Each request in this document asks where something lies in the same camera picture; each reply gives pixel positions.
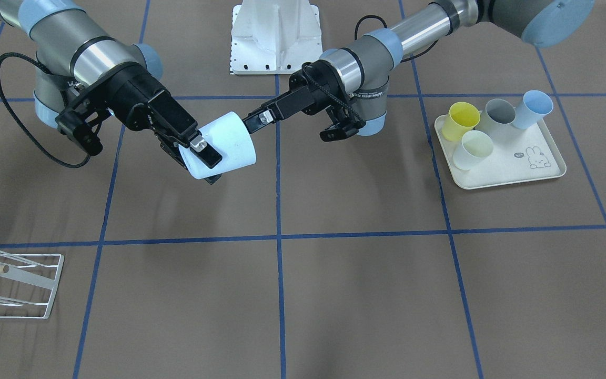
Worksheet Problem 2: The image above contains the cream plastic tray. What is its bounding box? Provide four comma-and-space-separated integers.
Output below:
435, 115, 567, 190

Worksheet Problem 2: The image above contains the cream cup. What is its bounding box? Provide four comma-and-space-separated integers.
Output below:
452, 130, 494, 171

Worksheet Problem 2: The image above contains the yellow cup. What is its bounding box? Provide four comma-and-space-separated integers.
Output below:
441, 102, 480, 142

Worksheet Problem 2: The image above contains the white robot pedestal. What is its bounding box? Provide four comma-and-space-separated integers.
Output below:
229, 1, 323, 75

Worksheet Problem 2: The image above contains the grey cup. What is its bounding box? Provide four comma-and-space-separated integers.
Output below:
474, 98, 516, 136

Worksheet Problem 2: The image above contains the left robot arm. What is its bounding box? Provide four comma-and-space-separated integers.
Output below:
243, 1, 594, 142

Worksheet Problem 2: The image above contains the light blue cup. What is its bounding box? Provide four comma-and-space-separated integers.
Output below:
512, 89, 554, 129
178, 111, 257, 179

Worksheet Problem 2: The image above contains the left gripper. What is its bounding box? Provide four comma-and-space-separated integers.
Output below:
242, 62, 349, 134

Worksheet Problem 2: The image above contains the white cup rack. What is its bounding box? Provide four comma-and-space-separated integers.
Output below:
0, 249, 65, 320

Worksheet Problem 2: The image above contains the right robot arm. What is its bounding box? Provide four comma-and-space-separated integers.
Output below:
0, 1, 223, 183

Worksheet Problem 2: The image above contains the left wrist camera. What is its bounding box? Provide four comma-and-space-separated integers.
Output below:
319, 105, 366, 142

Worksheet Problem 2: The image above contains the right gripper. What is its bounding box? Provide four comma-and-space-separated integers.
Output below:
104, 62, 223, 185

